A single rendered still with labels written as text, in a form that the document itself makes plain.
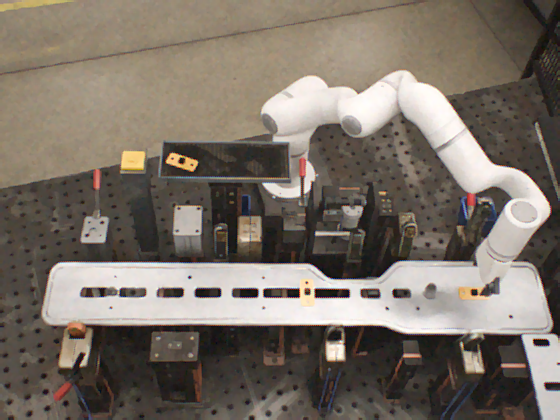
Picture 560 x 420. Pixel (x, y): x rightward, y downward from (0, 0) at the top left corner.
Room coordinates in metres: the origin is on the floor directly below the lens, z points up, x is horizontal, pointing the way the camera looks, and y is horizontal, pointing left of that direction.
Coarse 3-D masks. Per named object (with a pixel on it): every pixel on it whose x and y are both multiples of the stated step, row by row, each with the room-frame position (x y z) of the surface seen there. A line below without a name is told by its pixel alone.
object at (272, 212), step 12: (264, 204) 1.12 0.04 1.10; (276, 204) 1.12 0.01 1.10; (264, 216) 1.08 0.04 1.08; (276, 216) 1.08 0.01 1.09; (264, 228) 1.09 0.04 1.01; (276, 228) 1.08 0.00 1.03; (264, 240) 1.09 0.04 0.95; (276, 240) 1.08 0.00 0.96; (264, 252) 1.08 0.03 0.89; (276, 252) 1.08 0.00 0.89
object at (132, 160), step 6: (126, 156) 1.19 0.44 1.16; (132, 156) 1.20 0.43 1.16; (138, 156) 1.20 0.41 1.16; (144, 156) 1.21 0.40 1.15; (126, 162) 1.17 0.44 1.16; (132, 162) 1.18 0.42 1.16; (138, 162) 1.18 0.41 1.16; (126, 168) 1.16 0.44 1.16; (132, 168) 1.16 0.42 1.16; (138, 168) 1.16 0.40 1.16
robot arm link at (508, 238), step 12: (516, 204) 0.96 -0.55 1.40; (528, 204) 0.96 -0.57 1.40; (504, 216) 0.93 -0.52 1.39; (516, 216) 0.92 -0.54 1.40; (528, 216) 0.93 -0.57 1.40; (540, 216) 0.93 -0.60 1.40; (504, 228) 0.92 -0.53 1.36; (516, 228) 0.90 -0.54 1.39; (528, 228) 0.90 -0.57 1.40; (492, 240) 0.93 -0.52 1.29; (504, 240) 0.91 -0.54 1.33; (516, 240) 0.90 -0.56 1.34; (528, 240) 0.91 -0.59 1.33; (504, 252) 0.90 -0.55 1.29; (516, 252) 0.90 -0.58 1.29
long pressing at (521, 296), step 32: (64, 288) 0.85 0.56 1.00; (160, 288) 0.87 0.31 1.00; (192, 288) 0.88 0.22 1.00; (224, 288) 0.89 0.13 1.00; (352, 288) 0.92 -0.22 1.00; (384, 288) 0.93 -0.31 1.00; (416, 288) 0.94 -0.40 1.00; (448, 288) 0.95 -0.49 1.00; (512, 288) 0.97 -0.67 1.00; (64, 320) 0.76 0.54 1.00; (96, 320) 0.76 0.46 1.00; (128, 320) 0.77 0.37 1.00; (160, 320) 0.78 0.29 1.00; (192, 320) 0.79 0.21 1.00; (224, 320) 0.80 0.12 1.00; (256, 320) 0.80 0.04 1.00; (288, 320) 0.81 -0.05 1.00; (320, 320) 0.82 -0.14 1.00; (352, 320) 0.83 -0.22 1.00; (384, 320) 0.84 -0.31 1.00; (416, 320) 0.84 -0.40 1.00; (448, 320) 0.85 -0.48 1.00; (480, 320) 0.86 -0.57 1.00; (512, 320) 0.87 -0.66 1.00; (544, 320) 0.88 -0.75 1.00
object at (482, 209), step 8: (480, 200) 1.10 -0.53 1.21; (488, 200) 1.11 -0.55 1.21; (480, 208) 1.10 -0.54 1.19; (488, 208) 1.08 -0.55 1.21; (472, 216) 1.09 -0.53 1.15; (480, 216) 1.09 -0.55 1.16; (488, 216) 1.06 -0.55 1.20; (472, 224) 1.08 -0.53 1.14; (480, 224) 1.09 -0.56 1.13; (472, 232) 1.08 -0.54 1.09; (480, 232) 1.08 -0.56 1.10
